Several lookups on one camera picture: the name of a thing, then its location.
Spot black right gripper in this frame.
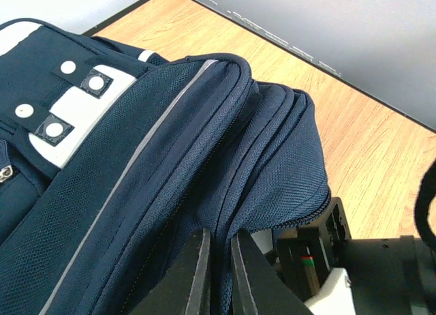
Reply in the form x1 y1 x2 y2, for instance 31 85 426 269
276 197 352 298

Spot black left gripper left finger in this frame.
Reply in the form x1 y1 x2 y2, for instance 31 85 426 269
130 229 211 315

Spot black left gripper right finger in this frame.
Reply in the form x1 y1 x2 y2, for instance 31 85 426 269
231 230 312 315

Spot navy blue student backpack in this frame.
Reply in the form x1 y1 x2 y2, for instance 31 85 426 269
1 18 331 314

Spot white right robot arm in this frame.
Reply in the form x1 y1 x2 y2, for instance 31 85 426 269
276 164 435 314

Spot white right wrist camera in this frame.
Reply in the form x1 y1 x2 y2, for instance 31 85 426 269
304 268 356 315

